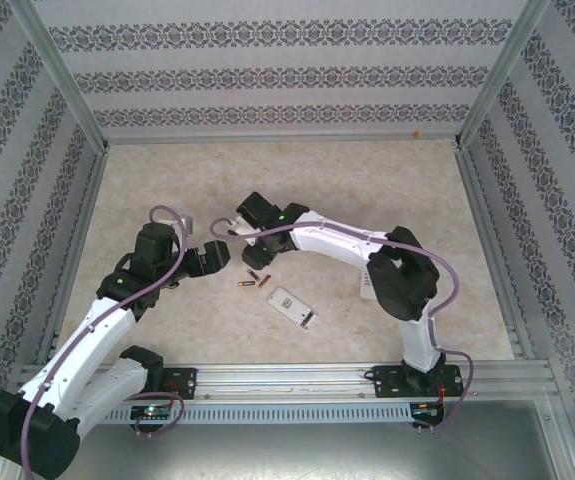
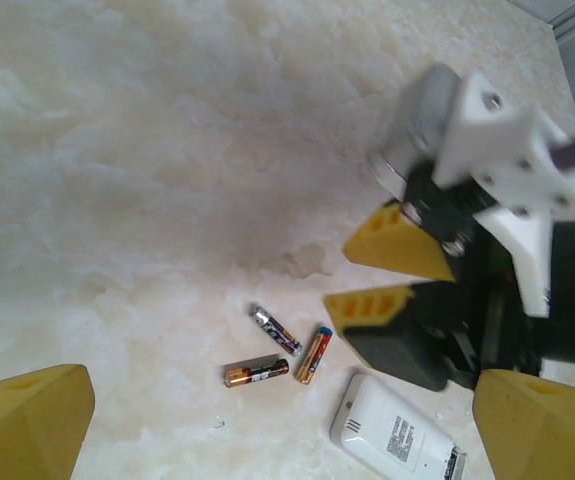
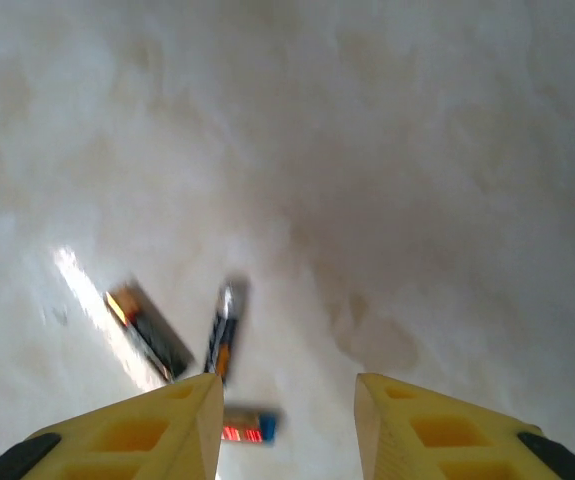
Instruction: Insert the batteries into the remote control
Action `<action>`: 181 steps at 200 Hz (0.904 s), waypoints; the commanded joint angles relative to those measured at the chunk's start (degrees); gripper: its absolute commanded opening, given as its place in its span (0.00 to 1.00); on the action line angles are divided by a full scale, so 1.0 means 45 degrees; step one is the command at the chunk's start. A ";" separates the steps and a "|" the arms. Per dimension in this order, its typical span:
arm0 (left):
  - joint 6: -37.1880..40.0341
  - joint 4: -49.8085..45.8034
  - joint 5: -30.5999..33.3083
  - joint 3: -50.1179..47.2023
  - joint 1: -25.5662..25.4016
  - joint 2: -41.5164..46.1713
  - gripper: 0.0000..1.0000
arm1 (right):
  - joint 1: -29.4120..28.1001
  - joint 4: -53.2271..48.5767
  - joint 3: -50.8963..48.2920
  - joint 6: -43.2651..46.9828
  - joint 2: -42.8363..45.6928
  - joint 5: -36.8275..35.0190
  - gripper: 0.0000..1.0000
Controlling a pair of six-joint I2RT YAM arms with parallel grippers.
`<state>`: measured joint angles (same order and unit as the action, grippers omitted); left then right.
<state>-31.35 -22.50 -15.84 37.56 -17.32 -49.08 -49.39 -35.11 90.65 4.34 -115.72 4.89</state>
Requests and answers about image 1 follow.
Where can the aluminium rail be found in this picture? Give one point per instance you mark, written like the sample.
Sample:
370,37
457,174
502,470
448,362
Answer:
287,380
494,250
82,240
282,138

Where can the aluminium corner post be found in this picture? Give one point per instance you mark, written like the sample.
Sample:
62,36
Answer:
62,70
504,70

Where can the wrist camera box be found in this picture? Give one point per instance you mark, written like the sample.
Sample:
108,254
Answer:
188,224
242,230

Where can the small circuit board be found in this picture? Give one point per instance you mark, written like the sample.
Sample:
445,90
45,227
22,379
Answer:
427,409
153,412

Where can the aluminium left side rail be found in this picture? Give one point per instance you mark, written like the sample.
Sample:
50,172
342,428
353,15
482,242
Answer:
82,240

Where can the aluminium right side rail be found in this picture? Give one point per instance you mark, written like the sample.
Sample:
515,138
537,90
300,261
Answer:
494,250

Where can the white remote with back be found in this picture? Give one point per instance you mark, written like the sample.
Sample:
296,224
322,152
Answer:
292,305

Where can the aluminium back rail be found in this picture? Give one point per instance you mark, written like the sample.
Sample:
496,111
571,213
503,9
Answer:
282,138

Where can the aluminium front rail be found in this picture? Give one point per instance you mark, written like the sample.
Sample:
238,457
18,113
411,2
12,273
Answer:
287,380

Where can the black AAA battery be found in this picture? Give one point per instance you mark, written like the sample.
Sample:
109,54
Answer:
252,275
246,284

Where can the aluminium left corner post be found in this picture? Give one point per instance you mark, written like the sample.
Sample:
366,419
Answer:
62,70

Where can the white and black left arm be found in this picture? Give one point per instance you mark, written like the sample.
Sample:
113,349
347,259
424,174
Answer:
112,380

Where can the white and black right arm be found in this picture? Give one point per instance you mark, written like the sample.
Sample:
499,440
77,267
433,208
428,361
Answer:
327,250

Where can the metal base sheet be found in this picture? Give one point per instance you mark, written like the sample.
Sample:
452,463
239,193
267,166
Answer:
317,450

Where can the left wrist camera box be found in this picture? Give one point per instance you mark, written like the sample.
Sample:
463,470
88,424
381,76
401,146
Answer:
188,224

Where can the aluminium right corner post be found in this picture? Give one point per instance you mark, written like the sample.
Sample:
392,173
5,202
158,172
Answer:
504,70

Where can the gold and blue AAA battery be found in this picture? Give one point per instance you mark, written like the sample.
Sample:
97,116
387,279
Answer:
264,280

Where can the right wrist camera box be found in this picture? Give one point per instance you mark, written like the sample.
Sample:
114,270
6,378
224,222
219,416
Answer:
242,230

